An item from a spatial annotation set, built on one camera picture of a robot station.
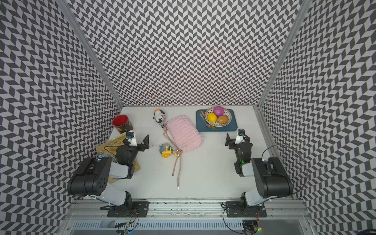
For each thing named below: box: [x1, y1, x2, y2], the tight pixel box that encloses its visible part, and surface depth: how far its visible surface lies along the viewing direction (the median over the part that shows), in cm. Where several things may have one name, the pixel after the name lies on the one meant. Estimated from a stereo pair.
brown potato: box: [216, 115, 229, 125], surface depth 107 cm
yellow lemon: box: [207, 112, 217, 123], surface depth 109 cm
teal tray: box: [195, 108, 238, 133], surface depth 110 cm
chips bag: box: [95, 132, 127, 159], surface depth 93 cm
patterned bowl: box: [204, 106, 233, 128], surface depth 110 cm
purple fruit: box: [212, 106, 225, 118], surface depth 110 cm
